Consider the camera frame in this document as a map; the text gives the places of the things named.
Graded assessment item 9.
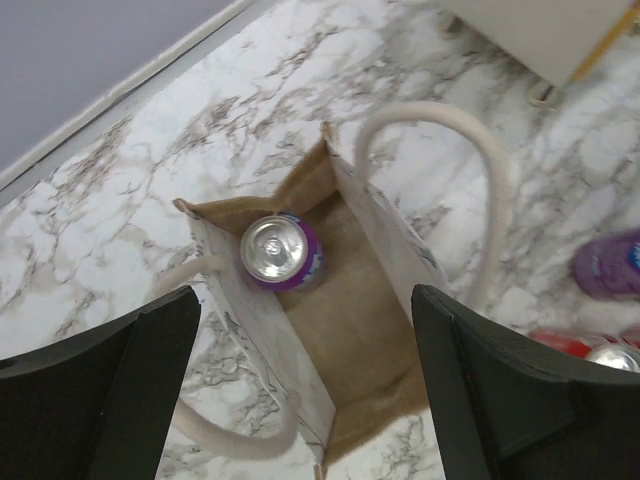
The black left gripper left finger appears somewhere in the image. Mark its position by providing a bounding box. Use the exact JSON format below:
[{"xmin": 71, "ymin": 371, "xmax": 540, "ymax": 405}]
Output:
[{"xmin": 1, "ymin": 287, "xmax": 201, "ymax": 479}]

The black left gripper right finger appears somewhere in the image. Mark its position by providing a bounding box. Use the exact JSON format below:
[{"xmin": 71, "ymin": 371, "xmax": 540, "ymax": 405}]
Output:
[{"xmin": 411, "ymin": 285, "xmax": 639, "ymax": 479}]

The red Coke can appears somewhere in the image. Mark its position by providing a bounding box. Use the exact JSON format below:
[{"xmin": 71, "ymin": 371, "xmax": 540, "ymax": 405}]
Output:
[{"xmin": 527, "ymin": 327, "xmax": 639, "ymax": 373}]

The purple Fanta can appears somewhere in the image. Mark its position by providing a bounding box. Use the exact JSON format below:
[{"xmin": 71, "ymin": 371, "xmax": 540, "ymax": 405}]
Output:
[{"xmin": 571, "ymin": 228, "xmax": 639, "ymax": 300}]

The cream three-drawer round cabinet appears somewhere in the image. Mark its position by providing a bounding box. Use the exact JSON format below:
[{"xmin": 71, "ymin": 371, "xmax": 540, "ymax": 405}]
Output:
[{"xmin": 439, "ymin": 0, "xmax": 639, "ymax": 106}]

